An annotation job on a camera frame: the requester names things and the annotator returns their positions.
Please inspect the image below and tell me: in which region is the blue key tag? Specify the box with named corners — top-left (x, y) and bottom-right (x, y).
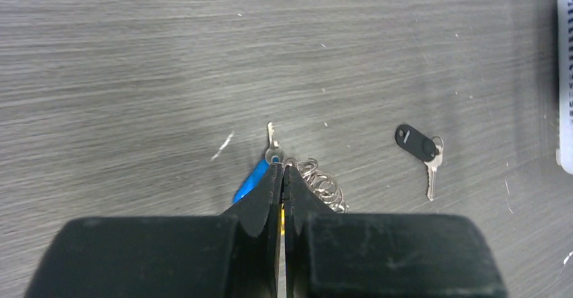
top-left (232, 159), bottom-right (269, 204)

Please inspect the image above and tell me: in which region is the white plastic basket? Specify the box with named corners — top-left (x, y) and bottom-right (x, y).
top-left (556, 0), bottom-right (572, 174)

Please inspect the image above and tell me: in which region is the black key fob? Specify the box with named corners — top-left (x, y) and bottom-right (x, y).
top-left (395, 124), bottom-right (439, 162)

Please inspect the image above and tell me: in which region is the metal spring coil keyring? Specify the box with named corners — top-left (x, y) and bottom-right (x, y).
top-left (284, 157), bottom-right (349, 214)

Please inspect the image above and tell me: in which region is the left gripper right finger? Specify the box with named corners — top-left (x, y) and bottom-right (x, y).
top-left (283, 167), bottom-right (506, 297)

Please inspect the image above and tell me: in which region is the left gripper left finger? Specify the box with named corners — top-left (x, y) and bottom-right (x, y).
top-left (25, 164), bottom-right (283, 297)

